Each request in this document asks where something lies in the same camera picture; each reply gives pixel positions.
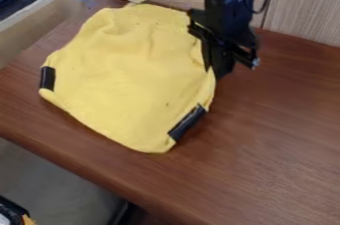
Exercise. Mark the cardboard box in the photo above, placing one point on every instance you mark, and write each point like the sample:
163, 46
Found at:
31, 26

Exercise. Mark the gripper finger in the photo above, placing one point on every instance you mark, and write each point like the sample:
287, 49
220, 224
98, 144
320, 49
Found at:
205, 53
223, 64

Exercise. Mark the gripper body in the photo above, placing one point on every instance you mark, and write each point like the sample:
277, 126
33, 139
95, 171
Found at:
230, 30

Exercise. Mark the yellow cloth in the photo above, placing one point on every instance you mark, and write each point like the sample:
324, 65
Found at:
133, 76

